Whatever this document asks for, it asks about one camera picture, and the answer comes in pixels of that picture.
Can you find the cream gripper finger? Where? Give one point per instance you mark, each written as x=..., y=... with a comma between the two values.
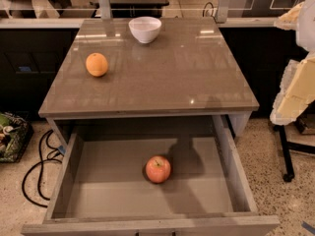
x=288, y=20
x=297, y=91

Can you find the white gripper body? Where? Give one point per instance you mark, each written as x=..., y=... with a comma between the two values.
x=307, y=25

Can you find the red apple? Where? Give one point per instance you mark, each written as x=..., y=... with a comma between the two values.
x=158, y=169

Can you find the grey counter cabinet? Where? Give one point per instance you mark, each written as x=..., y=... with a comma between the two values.
x=187, y=70

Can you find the grey open drawer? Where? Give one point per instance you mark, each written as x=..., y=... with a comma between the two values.
x=103, y=189

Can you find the black stand leg with caster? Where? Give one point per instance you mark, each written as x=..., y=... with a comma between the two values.
x=287, y=147

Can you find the white ceramic bowl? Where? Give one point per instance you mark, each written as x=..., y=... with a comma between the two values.
x=145, y=29

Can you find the dark background table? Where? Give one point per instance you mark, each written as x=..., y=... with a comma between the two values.
x=136, y=8

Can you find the orange fruit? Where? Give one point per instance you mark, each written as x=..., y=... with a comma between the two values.
x=96, y=64

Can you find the dark basket with items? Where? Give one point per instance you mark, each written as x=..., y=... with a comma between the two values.
x=15, y=135

